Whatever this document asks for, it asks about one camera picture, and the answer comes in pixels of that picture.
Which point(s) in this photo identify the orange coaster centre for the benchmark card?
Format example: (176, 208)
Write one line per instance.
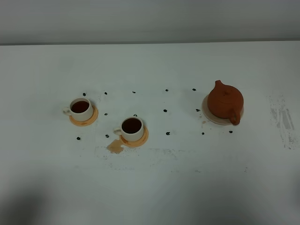
(138, 143)

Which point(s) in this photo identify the white teacup far left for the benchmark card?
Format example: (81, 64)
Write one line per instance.
(80, 109)

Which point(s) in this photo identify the white teacup centre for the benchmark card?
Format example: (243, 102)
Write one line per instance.
(131, 129)

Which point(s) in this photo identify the beige round teapot coaster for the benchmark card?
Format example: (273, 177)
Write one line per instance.
(213, 118)

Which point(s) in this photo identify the orange coaster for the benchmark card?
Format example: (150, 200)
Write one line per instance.
(87, 122)
(138, 143)

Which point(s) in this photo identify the white teacup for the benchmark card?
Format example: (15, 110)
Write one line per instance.
(131, 129)
(80, 109)

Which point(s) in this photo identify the orange coaster far left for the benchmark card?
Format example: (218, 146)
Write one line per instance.
(87, 122)

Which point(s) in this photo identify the brown clay teapot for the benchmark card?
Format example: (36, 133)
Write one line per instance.
(226, 102)

